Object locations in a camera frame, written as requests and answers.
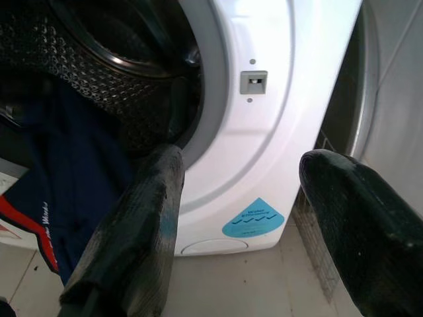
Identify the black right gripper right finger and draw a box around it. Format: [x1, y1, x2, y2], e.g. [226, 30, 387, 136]
[299, 149, 423, 317]

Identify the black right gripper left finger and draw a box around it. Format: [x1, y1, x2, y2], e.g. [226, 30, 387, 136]
[59, 145, 185, 317]

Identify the navy shirt with red trim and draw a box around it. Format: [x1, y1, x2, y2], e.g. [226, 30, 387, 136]
[0, 88, 141, 285]

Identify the white front-load washing machine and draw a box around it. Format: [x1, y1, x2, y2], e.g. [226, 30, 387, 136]
[0, 0, 364, 257]

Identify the blue drop-shaped sticker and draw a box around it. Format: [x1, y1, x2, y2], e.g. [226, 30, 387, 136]
[221, 197, 286, 238]

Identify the red white warning label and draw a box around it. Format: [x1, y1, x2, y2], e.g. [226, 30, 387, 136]
[0, 219, 26, 246]

